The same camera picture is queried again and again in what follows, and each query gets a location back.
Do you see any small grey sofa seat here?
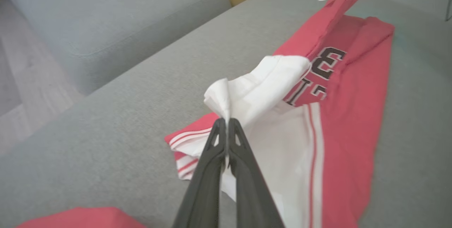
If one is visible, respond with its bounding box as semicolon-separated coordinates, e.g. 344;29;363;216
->
0;0;232;96

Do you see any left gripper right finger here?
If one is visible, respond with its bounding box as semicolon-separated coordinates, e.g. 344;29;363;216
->
228;118;285;228

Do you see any large grey sofa seat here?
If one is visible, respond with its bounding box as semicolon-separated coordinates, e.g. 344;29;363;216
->
0;0;452;228

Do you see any red and white jersey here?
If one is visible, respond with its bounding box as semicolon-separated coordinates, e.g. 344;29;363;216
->
16;0;395;228

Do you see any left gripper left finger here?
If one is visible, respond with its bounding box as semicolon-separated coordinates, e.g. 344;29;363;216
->
172;118;227;228

